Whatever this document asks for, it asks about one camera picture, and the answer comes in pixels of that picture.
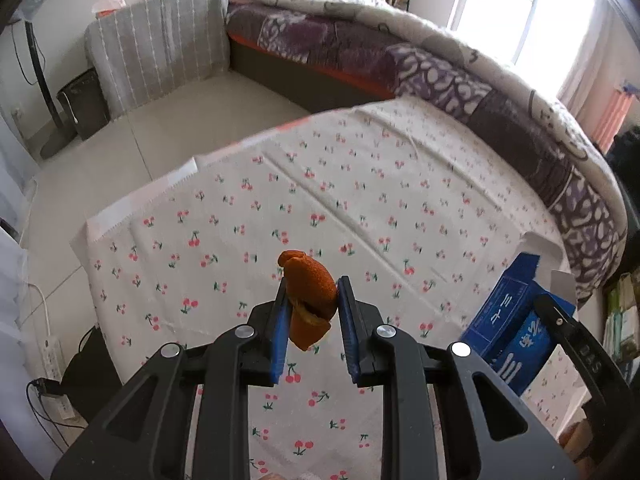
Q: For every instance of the black bag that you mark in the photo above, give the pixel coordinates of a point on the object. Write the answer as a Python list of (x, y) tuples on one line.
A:
[(85, 375)]

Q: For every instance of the bed with patterned quilt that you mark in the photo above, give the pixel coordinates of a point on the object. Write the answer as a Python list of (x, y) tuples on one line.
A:
[(325, 40)]

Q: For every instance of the black waste bin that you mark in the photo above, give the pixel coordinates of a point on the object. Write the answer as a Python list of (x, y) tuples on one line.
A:
[(82, 105)]

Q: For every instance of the black floor fan stand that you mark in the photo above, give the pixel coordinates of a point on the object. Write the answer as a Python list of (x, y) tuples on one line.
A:
[(54, 145)]

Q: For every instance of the pile of black clothes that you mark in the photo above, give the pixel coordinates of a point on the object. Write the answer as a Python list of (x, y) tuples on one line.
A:
[(625, 152)]

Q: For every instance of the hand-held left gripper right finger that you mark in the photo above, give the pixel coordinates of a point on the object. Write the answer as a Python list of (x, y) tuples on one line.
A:
[(350, 332)]

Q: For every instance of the grey striped covered furniture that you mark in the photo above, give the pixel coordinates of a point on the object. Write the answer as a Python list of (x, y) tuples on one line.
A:
[(155, 50)]

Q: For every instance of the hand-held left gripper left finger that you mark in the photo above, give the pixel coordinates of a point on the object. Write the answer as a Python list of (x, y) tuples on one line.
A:
[(280, 332)]

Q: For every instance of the window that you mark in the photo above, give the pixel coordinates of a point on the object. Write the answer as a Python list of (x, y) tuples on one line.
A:
[(500, 0)]

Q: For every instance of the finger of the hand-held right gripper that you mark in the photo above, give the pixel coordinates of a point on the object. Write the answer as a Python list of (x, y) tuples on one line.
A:
[(585, 355)]

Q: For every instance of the light curtain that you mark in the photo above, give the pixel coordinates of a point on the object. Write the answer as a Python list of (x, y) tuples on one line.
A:
[(585, 50)]

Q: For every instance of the orange peel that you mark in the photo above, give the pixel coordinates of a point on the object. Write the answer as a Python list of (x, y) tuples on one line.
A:
[(310, 295)]

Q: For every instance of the pink fabric wardrobe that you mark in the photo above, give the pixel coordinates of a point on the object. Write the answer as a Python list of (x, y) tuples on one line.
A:
[(615, 115)]

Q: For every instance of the white printed quilt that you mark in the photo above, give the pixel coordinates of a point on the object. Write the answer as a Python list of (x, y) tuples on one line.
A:
[(400, 15)]

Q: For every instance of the pink tissue pack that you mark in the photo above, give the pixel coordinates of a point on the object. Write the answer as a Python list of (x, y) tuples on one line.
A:
[(107, 5)]

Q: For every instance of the cherry print tablecloth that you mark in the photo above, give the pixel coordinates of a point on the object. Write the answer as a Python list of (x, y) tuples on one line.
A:
[(300, 200)]

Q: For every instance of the white power strip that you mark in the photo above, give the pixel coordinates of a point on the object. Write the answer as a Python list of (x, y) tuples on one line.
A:
[(52, 360)]

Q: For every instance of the blue and white carton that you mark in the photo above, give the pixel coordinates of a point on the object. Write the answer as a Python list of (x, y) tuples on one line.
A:
[(500, 320)]

